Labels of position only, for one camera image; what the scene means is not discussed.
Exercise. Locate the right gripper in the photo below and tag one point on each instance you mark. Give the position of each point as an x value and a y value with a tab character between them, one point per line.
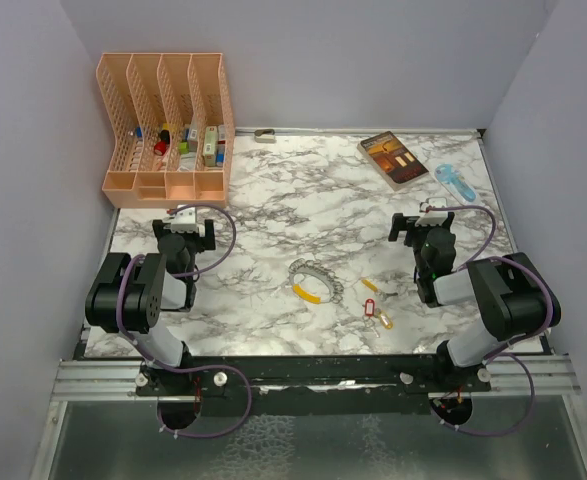
407	223

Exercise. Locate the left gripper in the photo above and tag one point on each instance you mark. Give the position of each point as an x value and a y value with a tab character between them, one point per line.
202	242

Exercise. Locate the yellow tag key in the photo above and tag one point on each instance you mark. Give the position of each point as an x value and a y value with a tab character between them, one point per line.
376	290

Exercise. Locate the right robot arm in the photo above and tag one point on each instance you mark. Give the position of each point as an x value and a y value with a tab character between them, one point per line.
514	302

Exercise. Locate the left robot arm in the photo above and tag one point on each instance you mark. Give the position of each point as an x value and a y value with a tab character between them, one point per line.
128	295

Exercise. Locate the blue packaged item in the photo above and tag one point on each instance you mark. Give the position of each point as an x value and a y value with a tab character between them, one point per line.
455	183

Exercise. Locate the paperback book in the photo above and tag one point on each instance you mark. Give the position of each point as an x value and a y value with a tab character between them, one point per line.
397	165

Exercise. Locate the red tag key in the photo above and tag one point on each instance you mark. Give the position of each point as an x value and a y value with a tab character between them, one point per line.
369	314

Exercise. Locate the orange-yellow tag key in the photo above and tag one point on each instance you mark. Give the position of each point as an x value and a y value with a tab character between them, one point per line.
381	320

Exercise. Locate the green block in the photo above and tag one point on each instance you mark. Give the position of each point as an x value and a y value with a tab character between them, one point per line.
183	147

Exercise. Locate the green white box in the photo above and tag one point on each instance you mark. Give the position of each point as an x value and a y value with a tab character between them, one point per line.
210	143

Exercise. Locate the red black bottle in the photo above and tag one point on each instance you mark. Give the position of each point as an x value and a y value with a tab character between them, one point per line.
163	143

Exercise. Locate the beige small object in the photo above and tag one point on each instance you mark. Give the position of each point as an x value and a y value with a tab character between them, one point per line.
265	136

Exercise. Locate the peach desk organizer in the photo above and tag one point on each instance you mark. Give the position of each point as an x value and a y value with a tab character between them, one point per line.
173	124

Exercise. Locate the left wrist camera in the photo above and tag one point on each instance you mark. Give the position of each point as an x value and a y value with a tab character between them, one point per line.
185	221

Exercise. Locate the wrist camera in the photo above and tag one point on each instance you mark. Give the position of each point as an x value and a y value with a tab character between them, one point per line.
185	221
431	212

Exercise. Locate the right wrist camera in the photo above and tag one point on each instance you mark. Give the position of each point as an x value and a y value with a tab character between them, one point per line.
431	212

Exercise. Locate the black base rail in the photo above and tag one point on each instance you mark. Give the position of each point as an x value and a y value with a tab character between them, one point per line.
228	386

